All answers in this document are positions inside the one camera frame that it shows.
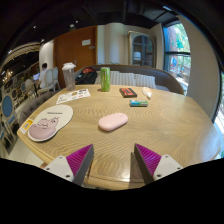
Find black and red box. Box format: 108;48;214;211
118;87;138;99

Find glass door cabinet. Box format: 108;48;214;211
128;30;157;69

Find white mouse pad pink hippo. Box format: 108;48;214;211
27;104;74;143

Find black backpack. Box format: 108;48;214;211
75;67;98;85

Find grey curved sofa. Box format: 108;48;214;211
73;64;185;95

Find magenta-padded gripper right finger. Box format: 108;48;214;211
133;143;184;185

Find striped cushion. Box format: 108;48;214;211
133;73;157;90
109;70;136;87
94;70;102;86

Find brown wooden door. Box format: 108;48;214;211
53;25;99;89

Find black framed window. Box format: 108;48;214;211
162;21;192;94

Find white chair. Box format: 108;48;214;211
36;67;60;96

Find yellow card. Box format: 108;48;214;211
19;118;35;135

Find pink computer mouse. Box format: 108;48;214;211
97;112;129;132

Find clear shaker bottle white lid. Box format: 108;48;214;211
61;62;77;92

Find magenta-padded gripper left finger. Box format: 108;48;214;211
43;143;95;187

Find white sticker sheet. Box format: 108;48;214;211
55;88;92;105

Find grey tufted chair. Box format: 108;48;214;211
18;90;61;126

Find green drink can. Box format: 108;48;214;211
99;66;112;93

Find small blue green pack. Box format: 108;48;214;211
129;99;149;108

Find window at room edge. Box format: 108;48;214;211
213;71;224;141

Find person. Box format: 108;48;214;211
37;62;49;90

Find white tube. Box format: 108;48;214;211
141;86;153;100

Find group of blue chairs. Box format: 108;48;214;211
0;76;28;141

